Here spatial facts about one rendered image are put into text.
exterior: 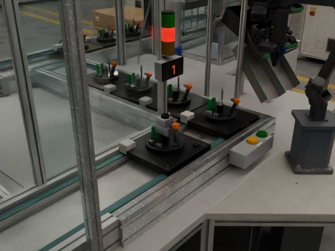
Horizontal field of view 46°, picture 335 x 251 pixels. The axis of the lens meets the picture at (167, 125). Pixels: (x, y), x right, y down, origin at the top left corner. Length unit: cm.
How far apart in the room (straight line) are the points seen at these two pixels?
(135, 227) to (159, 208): 10
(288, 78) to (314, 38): 388
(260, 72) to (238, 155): 56
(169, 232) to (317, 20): 488
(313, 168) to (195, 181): 47
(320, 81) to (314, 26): 440
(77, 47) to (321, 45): 520
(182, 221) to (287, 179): 46
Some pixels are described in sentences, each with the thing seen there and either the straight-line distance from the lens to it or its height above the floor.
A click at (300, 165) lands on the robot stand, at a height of 89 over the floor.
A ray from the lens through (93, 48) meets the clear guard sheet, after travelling 129.
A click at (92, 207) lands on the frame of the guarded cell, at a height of 109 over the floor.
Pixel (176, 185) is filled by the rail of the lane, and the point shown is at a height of 96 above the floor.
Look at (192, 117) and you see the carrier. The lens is 165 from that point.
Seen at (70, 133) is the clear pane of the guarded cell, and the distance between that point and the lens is 85.
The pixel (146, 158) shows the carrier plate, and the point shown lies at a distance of 137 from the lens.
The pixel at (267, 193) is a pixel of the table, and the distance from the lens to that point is 143.
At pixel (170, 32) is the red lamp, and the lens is 146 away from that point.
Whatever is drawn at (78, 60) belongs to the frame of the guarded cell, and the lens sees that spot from 81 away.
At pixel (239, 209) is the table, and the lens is 134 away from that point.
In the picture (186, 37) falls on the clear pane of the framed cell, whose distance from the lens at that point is 283.
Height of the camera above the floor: 168
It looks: 26 degrees down
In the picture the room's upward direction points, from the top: straight up
